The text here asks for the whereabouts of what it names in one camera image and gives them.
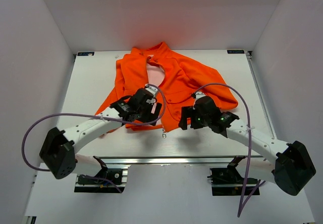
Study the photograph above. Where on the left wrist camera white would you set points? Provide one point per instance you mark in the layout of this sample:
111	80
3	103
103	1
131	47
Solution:
153	89

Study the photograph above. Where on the aluminium table edge rail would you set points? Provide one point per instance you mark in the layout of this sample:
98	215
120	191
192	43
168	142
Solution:
166	160

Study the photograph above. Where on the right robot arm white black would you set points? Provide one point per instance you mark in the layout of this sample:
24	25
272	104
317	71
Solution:
288	165

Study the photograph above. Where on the blue label sticker left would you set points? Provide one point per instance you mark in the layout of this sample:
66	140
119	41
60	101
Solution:
85	54

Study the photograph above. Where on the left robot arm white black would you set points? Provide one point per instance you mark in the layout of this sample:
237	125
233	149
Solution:
60	148

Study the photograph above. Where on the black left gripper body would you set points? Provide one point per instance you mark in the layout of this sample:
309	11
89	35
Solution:
145	115

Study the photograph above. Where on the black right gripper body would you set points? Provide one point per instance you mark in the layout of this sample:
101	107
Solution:
197	120

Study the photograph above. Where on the orange jacket with pink lining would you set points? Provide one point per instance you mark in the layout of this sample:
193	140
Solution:
182	76

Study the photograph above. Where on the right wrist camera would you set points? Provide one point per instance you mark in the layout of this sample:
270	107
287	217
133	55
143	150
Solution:
197	95

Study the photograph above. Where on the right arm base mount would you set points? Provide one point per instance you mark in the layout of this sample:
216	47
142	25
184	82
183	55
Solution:
223	177

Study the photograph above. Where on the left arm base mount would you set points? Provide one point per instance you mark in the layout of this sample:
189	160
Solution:
94	176

